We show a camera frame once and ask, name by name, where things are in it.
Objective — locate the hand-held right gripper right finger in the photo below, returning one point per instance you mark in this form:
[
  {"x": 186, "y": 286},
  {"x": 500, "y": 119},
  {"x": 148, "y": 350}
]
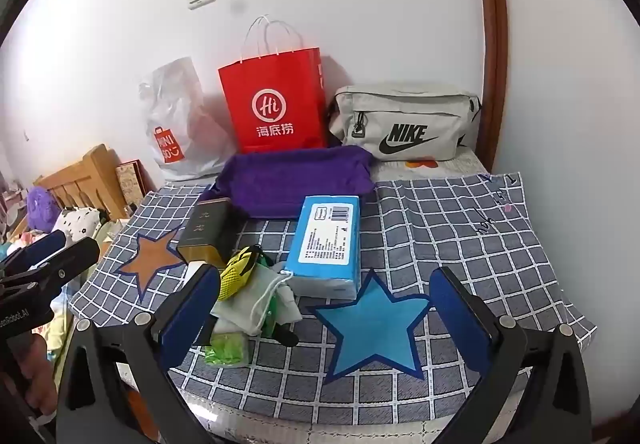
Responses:
[{"x": 460, "y": 319}]

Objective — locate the pastel printed quilt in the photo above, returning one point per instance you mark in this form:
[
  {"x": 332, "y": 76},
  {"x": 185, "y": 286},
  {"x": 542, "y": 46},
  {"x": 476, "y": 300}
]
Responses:
[{"x": 60, "y": 324}]

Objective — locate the person's left hand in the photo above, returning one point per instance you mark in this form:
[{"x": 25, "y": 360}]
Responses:
[{"x": 37, "y": 374}]

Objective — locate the brown wooden door frame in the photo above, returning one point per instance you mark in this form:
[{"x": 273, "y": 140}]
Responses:
[{"x": 492, "y": 49}]

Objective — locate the blue tissue pack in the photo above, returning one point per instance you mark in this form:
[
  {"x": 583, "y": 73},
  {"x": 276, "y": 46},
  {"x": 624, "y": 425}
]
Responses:
[{"x": 325, "y": 244}]

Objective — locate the grey checked star blanket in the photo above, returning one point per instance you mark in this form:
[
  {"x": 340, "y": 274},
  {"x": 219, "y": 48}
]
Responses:
[{"x": 450, "y": 234}]

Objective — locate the yellow black mesh pouch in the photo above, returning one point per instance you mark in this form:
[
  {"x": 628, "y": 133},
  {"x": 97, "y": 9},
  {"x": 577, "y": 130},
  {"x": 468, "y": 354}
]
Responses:
[{"x": 240, "y": 271}]

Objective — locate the red paper bag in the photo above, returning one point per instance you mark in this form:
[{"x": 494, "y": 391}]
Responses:
[{"x": 272, "y": 89}]

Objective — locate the grey waist bag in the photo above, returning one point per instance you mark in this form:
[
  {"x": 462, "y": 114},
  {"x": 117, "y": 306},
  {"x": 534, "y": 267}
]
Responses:
[{"x": 400, "y": 114}]

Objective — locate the purple plush toy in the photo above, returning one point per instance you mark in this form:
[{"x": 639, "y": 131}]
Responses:
[{"x": 42, "y": 209}]

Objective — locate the white plastic shopping bag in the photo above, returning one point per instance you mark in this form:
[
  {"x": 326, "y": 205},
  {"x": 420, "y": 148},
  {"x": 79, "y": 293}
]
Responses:
[{"x": 175, "y": 124}]

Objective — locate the purple towel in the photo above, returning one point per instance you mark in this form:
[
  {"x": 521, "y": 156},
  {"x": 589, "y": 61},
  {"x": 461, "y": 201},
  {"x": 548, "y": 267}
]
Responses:
[{"x": 300, "y": 184}]

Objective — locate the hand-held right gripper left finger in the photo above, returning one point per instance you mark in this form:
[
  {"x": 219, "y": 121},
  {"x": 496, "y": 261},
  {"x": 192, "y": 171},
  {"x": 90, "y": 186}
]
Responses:
[{"x": 192, "y": 314}]

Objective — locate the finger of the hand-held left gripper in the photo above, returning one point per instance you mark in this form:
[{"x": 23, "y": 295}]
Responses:
[
  {"x": 45, "y": 243},
  {"x": 65, "y": 261}
]

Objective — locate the white spotted plush toy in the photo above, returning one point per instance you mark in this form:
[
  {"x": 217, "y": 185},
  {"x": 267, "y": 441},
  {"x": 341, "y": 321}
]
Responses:
[{"x": 80, "y": 220}]

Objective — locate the dark green box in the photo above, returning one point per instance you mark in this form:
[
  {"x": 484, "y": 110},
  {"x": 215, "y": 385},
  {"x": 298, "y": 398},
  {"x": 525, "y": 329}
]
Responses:
[{"x": 207, "y": 229}]

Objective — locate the patterned cardboard box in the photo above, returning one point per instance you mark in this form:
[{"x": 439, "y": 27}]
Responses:
[{"x": 127, "y": 184}]

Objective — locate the green tissue pack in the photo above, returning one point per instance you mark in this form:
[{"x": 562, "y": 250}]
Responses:
[{"x": 225, "y": 349}]

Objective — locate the wooden bed headboard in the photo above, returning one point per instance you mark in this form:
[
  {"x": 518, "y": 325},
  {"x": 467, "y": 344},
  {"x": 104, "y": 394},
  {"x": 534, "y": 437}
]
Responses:
[{"x": 95, "y": 174}]

